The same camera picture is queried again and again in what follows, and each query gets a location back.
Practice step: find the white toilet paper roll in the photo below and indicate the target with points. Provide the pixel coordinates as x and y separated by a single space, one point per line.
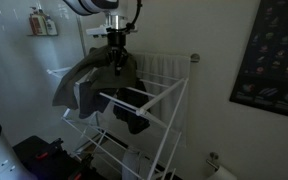
222 174

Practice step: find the white wall towel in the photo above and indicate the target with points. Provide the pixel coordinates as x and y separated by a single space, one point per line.
165 66

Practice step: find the white cloth on rack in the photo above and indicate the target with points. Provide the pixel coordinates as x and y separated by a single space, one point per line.
130 165

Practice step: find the white pump bottle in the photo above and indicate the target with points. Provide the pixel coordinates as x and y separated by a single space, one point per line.
51 26

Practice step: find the dark grey garment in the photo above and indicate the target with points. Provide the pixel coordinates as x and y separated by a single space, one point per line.
132 113

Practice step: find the chrome towel bar mount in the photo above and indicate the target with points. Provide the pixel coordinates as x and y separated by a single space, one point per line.
195 58

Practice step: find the chrome toilet paper holder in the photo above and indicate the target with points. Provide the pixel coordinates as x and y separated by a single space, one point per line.
212 159

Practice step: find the dark wall poster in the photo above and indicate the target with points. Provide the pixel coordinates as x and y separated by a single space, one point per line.
274 56

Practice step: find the red label pump bottle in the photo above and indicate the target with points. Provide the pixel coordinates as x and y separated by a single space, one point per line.
37 25

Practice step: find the olive green pants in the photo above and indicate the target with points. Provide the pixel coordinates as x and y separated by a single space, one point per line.
74 76

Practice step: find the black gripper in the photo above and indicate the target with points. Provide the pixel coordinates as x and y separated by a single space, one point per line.
117 46

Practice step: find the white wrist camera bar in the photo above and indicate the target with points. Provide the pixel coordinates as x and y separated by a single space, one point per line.
95 31

